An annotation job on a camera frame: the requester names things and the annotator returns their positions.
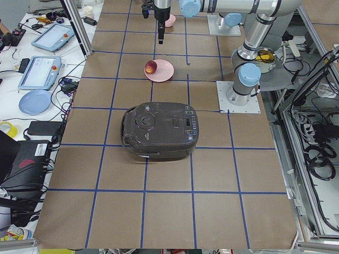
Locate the black computer box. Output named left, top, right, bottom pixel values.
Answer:
left=1, top=140, right=51, bottom=199

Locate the black power adapter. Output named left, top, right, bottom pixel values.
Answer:
left=23, top=121, right=61, bottom=140

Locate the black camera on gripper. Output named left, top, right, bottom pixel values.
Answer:
left=141, top=0, right=154, bottom=19

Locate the lower teach pendant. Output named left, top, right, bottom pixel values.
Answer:
left=18, top=56, right=61, bottom=90

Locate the teach pendant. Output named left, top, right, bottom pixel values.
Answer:
left=31, top=24, right=75, bottom=52
left=18, top=56, right=61, bottom=90

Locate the blue plate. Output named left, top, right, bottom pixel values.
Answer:
left=19, top=89, right=51, bottom=115

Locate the upper teach pendant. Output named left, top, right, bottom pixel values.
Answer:
left=31, top=24, right=75, bottom=52

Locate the aluminium frame post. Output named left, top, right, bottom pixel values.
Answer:
left=60, top=0, right=93, bottom=56

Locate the pink plate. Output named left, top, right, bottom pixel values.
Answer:
left=144, top=59, right=174, bottom=83

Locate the pink bowl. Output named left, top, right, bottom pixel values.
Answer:
left=165, top=14, right=176, bottom=28

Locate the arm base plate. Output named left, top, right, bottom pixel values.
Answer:
left=216, top=81, right=261, bottom=114
left=207, top=14, right=241, bottom=37

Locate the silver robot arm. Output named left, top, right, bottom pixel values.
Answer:
left=218, top=13, right=242, bottom=30
left=179, top=1, right=302, bottom=106

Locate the red apple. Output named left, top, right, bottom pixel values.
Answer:
left=144, top=60, right=157, bottom=74

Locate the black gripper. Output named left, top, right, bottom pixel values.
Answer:
left=154, top=0, right=171, bottom=44

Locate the dark grey rice cooker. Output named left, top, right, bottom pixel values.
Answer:
left=121, top=102, right=199, bottom=159

